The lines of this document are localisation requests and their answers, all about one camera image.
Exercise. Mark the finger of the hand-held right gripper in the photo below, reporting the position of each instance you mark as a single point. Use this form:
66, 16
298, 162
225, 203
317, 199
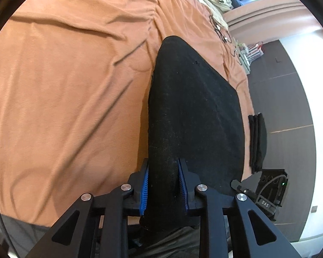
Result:
238, 185

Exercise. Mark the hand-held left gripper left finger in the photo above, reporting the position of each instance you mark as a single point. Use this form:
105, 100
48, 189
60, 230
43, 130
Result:
144, 190

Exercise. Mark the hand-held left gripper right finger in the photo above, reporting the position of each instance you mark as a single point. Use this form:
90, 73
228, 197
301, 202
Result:
182, 188

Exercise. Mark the stack of folded black pants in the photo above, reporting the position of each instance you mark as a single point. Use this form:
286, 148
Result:
258, 142

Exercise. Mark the person's right leg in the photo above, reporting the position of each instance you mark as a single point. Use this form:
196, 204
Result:
167, 244

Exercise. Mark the orange blanket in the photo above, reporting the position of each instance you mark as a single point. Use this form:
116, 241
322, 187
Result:
70, 86

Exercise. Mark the pink curtain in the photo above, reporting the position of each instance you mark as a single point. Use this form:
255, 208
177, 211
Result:
271, 13

